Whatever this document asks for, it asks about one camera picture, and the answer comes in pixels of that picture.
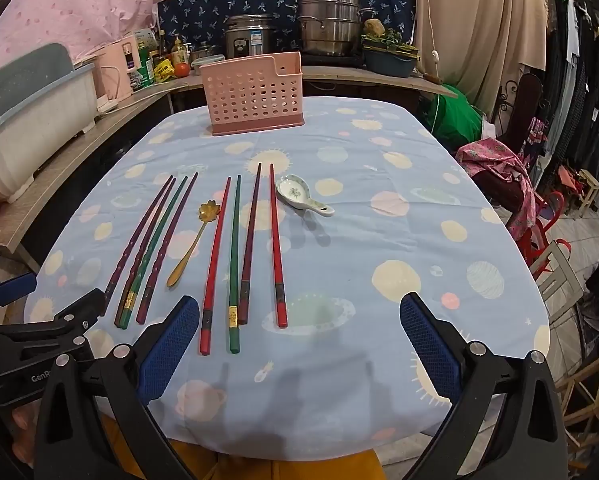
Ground stainless steel steamer pot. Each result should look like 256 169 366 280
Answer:
296 0 376 57

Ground green gold-banded chopstick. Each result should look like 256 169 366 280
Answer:
229 174 242 354
120 176 189 330

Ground gold flower spoon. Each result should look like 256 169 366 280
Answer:
166 200 222 289

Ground person's left hand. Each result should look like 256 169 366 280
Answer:
6 402 37 468

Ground pink kitchen appliance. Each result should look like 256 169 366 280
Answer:
92 35 142 103

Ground white ceramic soup spoon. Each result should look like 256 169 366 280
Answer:
275 174 336 218

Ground dark ornate chair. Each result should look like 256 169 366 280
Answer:
501 72 556 162

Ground steel rice cooker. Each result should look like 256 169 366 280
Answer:
222 13 274 59

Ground pink floral cloth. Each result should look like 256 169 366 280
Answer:
454 137 549 244

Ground dark blue printed cloth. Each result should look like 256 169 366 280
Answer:
156 0 417 57

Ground pink spotted bedsheet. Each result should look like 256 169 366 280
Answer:
0 0 181 68

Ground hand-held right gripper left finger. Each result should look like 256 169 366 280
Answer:
33 295 201 480

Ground dark basin with vegetables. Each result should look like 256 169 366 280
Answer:
360 18 421 57

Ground white dish tub grey lid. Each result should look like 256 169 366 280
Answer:
0 42 100 206

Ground blue planet-print tablecloth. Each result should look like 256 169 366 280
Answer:
23 95 551 461

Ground white cord with switch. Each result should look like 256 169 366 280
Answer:
418 0 443 77

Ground person's yellow pants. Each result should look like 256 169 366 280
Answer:
102 412 386 480

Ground dark red gold-banded chopstick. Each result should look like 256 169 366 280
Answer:
113 178 177 327

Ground beige curtain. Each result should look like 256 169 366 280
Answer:
412 0 556 122

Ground light wooden stool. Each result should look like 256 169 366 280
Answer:
553 342 599 457

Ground blue plastic basin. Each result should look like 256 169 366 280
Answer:
362 47 421 80

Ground yellow crumpled packet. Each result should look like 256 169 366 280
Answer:
152 58 176 84

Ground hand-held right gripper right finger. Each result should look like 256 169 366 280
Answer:
399 291 570 480

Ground maroon wavy chopstick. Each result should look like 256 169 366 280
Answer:
136 172 200 325
103 175 175 307

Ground pink perforated utensil basket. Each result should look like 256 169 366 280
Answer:
200 51 306 137

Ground white wooden chair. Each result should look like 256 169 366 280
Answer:
528 240 589 322

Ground green plastic bag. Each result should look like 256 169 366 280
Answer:
419 91 485 152

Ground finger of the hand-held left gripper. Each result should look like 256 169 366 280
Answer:
0 288 108 362
0 272 37 322

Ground row of hanging clothes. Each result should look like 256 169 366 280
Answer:
540 0 599 217

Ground clear lidded food container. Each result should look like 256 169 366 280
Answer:
191 55 226 74

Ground green and white package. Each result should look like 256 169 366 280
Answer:
129 30 158 88

